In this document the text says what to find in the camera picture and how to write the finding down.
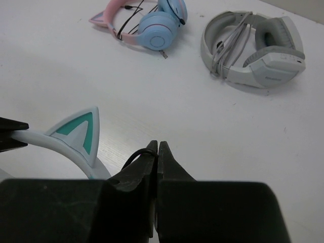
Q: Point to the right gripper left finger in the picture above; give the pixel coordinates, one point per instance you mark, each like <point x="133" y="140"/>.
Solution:
<point x="119" y="209"/>

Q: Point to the teal cat-ear headphones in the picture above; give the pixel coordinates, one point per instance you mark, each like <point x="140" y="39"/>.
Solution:
<point x="75" y="137"/>

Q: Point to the pink blue cat-ear headphones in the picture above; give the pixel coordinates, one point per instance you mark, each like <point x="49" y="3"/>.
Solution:
<point x="156" y="30"/>

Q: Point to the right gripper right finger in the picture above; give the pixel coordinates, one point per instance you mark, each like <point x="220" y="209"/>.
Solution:
<point x="214" y="211"/>

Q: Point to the grey white headphones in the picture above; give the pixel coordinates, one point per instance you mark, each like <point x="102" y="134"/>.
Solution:
<point x="279" y="55"/>

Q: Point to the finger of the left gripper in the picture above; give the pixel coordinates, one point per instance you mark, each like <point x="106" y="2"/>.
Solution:
<point x="7" y="143"/>
<point x="9" y="125"/>

